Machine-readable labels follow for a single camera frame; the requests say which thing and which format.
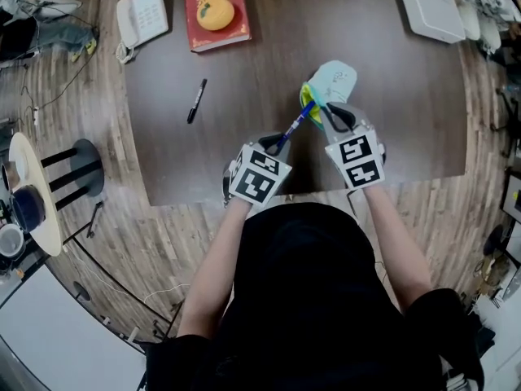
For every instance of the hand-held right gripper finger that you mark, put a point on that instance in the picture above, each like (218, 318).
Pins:
(336, 117)

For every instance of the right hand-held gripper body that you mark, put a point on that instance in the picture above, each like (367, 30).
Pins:
(358, 157)

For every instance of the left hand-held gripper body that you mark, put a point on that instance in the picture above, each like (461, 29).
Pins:
(255, 177)

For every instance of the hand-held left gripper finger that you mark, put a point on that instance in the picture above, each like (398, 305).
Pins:
(272, 144)

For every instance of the light blue pencil pouch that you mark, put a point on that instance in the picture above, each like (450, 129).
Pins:
(330, 88)

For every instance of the blue pen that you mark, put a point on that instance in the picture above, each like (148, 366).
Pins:
(296, 124)

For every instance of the black marker pen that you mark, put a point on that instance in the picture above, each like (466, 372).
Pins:
(197, 101)

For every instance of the person's left forearm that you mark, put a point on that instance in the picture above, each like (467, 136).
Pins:
(211, 271)

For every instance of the person's right forearm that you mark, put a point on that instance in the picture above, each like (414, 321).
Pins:
(399, 242)

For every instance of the orange plush fruit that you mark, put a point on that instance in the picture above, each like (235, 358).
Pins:
(215, 14)

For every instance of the red book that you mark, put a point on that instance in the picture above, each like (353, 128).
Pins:
(215, 12)

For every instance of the person's black clothing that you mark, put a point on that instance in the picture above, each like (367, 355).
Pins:
(325, 304)

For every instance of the white flat box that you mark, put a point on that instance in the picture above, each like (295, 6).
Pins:
(429, 4)

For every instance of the white desk telephone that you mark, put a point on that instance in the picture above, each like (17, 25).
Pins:
(140, 19)

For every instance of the round cream side table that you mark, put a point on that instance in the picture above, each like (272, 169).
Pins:
(32, 194)

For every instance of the dark blue bowl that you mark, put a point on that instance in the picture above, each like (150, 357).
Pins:
(27, 209)

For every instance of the white cup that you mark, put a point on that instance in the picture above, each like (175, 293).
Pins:
(10, 240)

